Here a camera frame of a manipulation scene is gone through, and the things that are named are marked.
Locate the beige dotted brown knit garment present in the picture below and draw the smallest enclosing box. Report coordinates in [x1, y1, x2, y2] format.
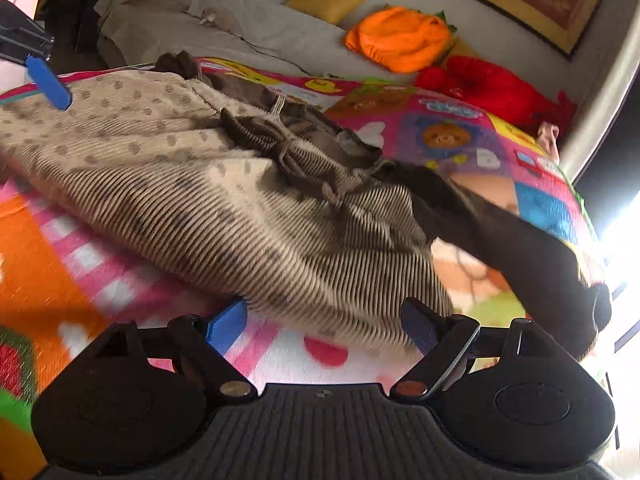
[1, 65, 612, 359]

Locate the grey sofa bed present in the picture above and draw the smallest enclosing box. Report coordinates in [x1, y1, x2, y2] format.
[93, 0, 412, 84]

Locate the small beige plush toy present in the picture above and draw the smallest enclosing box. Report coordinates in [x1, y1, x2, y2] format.
[198, 6, 240, 32]

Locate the pink plush toy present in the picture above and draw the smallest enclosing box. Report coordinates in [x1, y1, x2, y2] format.
[536, 122, 560, 165]

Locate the red plush cushion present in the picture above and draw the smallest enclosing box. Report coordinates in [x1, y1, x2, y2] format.
[413, 55, 577, 136]

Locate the yellow square pillow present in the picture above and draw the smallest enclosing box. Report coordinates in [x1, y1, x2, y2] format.
[284, 0, 367, 25]

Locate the orange pumpkin plush cushion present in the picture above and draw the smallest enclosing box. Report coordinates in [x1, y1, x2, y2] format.
[344, 6, 457, 74]

